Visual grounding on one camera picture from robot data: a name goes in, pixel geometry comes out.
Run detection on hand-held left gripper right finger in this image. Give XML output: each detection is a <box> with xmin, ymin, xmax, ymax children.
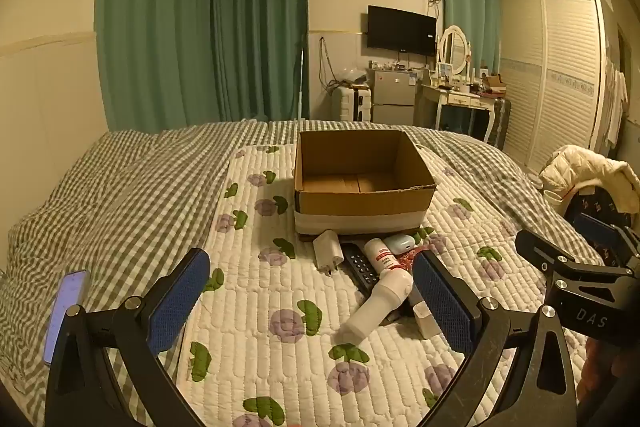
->
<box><xmin>411</xmin><ymin>248</ymin><xmax>581</xmax><ymax>427</ymax></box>

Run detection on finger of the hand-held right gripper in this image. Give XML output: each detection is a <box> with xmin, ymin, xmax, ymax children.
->
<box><xmin>515</xmin><ymin>229</ymin><xmax>637</xmax><ymax>289</ymax></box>
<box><xmin>572</xmin><ymin>213</ymin><xmax>640</xmax><ymax>265</ymax></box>

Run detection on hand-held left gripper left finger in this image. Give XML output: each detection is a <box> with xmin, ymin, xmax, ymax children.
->
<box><xmin>44</xmin><ymin>248</ymin><xmax>211</xmax><ymax>427</ymax></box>

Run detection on small white box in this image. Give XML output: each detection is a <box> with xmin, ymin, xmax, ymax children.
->
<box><xmin>414</xmin><ymin>302</ymin><xmax>444</xmax><ymax>339</ymax></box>

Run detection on large white bottle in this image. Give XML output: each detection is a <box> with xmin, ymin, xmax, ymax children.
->
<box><xmin>342</xmin><ymin>268</ymin><xmax>414</xmax><ymax>341</ymax></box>

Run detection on light blue earbuds case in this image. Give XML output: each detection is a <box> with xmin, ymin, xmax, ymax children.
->
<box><xmin>382</xmin><ymin>233</ymin><xmax>417</xmax><ymax>256</ymax></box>

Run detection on cardboard box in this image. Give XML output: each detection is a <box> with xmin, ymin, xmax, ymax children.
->
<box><xmin>292</xmin><ymin>129</ymin><xmax>438</xmax><ymax>244</ymax></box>

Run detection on white charger adapter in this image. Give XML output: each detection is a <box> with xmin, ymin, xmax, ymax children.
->
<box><xmin>312</xmin><ymin>229</ymin><xmax>346</xmax><ymax>278</ymax></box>

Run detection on black printed bag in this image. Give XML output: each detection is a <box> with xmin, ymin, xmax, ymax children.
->
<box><xmin>562</xmin><ymin>187</ymin><xmax>640</xmax><ymax>233</ymax></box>

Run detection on white puffer jacket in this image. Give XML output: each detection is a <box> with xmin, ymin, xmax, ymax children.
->
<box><xmin>539</xmin><ymin>144</ymin><xmax>640</xmax><ymax>215</ymax></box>

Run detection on white bottle with red label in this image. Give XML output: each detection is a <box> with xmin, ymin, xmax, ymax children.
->
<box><xmin>362</xmin><ymin>237</ymin><xmax>401</xmax><ymax>280</ymax></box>

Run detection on black remote control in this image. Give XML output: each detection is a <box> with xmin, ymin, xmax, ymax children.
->
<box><xmin>341</xmin><ymin>243</ymin><xmax>381</xmax><ymax>294</ymax></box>

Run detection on white quilted floral mat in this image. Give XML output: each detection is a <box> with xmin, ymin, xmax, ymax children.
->
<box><xmin>172</xmin><ymin>142</ymin><xmax>586</xmax><ymax>427</ymax></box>

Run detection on smartphone with lit screen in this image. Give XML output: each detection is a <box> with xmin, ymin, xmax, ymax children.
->
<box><xmin>42</xmin><ymin>269</ymin><xmax>92</xmax><ymax>367</ymax></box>

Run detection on hanging white towels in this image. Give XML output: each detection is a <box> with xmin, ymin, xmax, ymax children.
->
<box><xmin>602</xmin><ymin>52</ymin><xmax>629</xmax><ymax>148</ymax></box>

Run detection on dark hard suitcase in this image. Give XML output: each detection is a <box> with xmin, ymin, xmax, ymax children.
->
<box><xmin>487</xmin><ymin>96</ymin><xmax>512</xmax><ymax>151</ymax></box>

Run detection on white louvred wardrobe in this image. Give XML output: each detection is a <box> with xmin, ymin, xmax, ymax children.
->
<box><xmin>497</xmin><ymin>0</ymin><xmax>613</xmax><ymax>172</ymax></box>

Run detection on white dressing table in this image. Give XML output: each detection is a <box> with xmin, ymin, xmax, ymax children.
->
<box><xmin>419</xmin><ymin>79</ymin><xmax>503</xmax><ymax>142</ymax></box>

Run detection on small silver fridge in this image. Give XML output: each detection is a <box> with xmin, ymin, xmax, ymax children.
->
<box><xmin>367</xmin><ymin>69</ymin><xmax>418</xmax><ymax>125</ymax></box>

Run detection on white hard suitcase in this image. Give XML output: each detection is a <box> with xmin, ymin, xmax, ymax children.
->
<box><xmin>332</xmin><ymin>84</ymin><xmax>373</xmax><ymax>122</ymax></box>

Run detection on white oval vanity mirror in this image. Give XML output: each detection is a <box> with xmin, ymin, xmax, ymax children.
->
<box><xmin>436</xmin><ymin>25</ymin><xmax>473</xmax><ymax>76</ymax></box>

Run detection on white mop pole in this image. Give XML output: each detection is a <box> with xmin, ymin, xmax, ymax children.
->
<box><xmin>297</xmin><ymin>34</ymin><xmax>307</xmax><ymax>120</ymax></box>

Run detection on narrow green curtain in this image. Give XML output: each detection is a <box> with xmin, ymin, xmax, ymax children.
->
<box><xmin>439</xmin><ymin>0</ymin><xmax>501</xmax><ymax>76</ymax></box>

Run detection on green window curtain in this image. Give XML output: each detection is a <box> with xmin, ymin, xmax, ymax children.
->
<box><xmin>95</xmin><ymin>0</ymin><xmax>221</xmax><ymax>132</ymax></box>
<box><xmin>210</xmin><ymin>0</ymin><xmax>308</xmax><ymax>122</ymax></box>

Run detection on black wall cables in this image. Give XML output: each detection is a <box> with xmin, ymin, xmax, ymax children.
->
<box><xmin>317</xmin><ymin>37</ymin><xmax>342</xmax><ymax>90</ymax></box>

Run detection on black wall television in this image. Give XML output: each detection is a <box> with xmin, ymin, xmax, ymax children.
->
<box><xmin>366</xmin><ymin>5</ymin><xmax>437</xmax><ymax>58</ymax></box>

